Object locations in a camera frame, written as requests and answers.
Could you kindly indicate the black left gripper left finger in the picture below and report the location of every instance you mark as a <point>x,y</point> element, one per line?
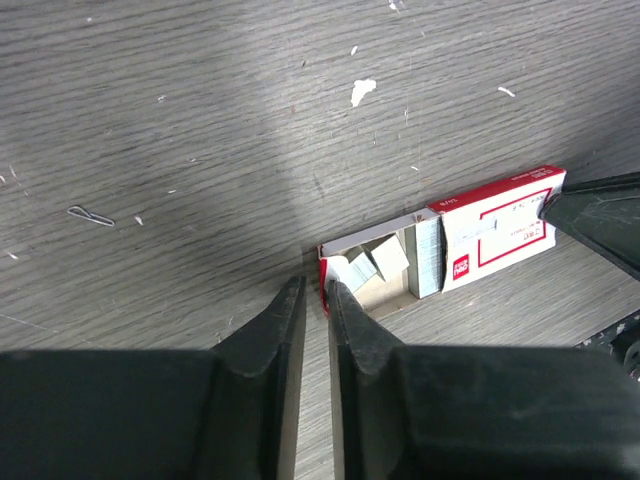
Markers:
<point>228,412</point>

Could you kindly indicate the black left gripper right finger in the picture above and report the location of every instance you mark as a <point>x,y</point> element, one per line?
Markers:
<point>406,411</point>

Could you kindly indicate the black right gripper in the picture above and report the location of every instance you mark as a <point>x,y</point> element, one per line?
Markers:
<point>603,215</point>

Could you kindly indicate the red white staple box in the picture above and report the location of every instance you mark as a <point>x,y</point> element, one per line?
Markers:
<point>483,231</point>

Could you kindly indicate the silver staple strip piece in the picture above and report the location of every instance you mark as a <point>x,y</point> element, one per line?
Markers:
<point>389,256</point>

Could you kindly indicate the silver staple stack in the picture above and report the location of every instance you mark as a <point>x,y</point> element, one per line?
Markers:
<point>424,250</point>

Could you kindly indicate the loose bent staple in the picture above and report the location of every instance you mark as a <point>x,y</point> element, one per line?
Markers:
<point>80,212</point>

